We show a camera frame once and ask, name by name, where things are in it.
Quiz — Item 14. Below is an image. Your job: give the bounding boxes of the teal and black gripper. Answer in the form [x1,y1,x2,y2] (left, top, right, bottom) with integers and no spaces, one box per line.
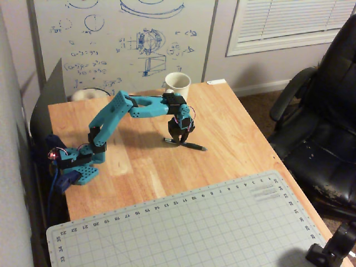
[167,104,196,145]

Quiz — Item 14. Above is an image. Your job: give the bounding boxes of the white window blinds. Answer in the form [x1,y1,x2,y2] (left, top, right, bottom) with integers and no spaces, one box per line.
[225,0,356,57]

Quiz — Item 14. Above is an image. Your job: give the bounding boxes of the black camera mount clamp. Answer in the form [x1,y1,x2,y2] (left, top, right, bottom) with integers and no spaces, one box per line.
[305,221,356,267]

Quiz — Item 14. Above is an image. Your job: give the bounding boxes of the controller board with red light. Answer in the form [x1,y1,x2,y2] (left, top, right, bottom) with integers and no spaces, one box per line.
[47,147,69,162]

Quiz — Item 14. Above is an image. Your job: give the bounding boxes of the dark grey flat panel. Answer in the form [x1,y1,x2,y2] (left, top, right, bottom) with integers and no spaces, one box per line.
[29,57,68,140]

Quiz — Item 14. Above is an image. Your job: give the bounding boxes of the grey gridded cutting mat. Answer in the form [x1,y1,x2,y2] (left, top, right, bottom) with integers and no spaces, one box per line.
[45,170,329,267]

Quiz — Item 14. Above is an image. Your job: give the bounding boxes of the white ceramic mug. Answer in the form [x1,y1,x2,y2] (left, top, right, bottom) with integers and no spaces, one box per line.
[162,72,192,100]

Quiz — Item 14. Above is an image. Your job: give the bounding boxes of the blue cable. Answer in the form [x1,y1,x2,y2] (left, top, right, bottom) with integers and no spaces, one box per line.
[48,166,61,221]

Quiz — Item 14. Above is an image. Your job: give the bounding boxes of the white round spool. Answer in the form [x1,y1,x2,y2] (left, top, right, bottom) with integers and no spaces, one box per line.
[71,88,111,102]

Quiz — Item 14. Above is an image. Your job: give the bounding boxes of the black leather office chair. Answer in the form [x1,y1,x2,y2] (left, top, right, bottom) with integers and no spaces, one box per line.
[268,12,356,221]

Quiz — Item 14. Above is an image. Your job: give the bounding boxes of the dark blue table clamp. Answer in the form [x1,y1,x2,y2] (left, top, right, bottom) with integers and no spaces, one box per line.
[52,170,82,195]
[45,133,67,157]

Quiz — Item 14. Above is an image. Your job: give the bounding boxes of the dark blue pen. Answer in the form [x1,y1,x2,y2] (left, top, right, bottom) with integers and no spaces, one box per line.
[162,137,209,152]

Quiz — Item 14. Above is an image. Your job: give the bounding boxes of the whiteboard with blue drawings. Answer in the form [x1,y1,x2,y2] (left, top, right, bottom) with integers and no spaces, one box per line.
[26,0,220,97]

